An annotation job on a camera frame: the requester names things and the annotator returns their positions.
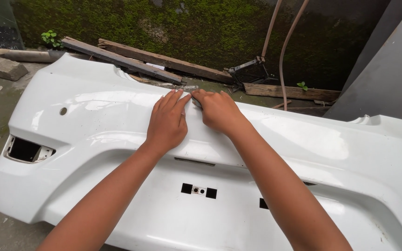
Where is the grey car panel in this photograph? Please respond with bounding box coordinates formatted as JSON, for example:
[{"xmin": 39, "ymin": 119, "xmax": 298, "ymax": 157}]
[{"xmin": 323, "ymin": 0, "xmax": 402, "ymax": 122}]

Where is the grey concrete block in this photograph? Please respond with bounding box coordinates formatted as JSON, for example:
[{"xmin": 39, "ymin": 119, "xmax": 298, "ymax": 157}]
[{"xmin": 0, "ymin": 56, "xmax": 29, "ymax": 82}]

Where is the person's right hand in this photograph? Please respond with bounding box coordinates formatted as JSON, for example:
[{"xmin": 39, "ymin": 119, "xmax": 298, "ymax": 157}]
[{"xmin": 191, "ymin": 89, "xmax": 248, "ymax": 135}]

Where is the pink hose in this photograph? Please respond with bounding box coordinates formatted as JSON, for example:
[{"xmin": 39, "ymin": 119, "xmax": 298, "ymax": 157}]
[
  {"xmin": 261, "ymin": 0, "xmax": 283, "ymax": 59},
  {"xmin": 279, "ymin": 0, "xmax": 310, "ymax": 111}
]

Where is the black scissor jack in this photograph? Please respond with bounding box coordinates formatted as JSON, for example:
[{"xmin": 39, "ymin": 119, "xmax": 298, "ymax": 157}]
[{"xmin": 228, "ymin": 56, "xmax": 278, "ymax": 92}]

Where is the brown wooden plank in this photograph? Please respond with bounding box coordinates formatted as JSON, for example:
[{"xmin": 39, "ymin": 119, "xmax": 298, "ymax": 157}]
[{"xmin": 98, "ymin": 38, "xmax": 235, "ymax": 84}]

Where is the grey metal pipe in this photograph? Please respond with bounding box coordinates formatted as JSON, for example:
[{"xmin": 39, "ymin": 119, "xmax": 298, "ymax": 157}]
[{"xmin": 0, "ymin": 47, "xmax": 65, "ymax": 63}]

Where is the short wooden plank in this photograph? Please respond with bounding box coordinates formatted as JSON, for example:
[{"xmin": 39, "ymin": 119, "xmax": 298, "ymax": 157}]
[{"xmin": 244, "ymin": 83, "xmax": 341, "ymax": 102}]

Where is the dark wooden plank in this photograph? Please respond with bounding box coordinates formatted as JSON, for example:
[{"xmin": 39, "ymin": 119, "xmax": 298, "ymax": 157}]
[{"xmin": 61, "ymin": 36, "xmax": 184, "ymax": 85}]

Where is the person's left hand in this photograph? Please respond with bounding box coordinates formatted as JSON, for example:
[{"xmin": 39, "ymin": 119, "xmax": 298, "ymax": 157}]
[{"xmin": 145, "ymin": 89, "xmax": 192, "ymax": 150}]

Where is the white car bumper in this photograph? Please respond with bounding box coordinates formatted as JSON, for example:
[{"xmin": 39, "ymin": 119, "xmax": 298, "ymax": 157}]
[{"xmin": 0, "ymin": 53, "xmax": 402, "ymax": 251}]

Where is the small green plant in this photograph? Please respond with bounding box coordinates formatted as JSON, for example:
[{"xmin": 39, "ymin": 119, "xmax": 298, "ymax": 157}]
[{"xmin": 41, "ymin": 30, "xmax": 63, "ymax": 48}]

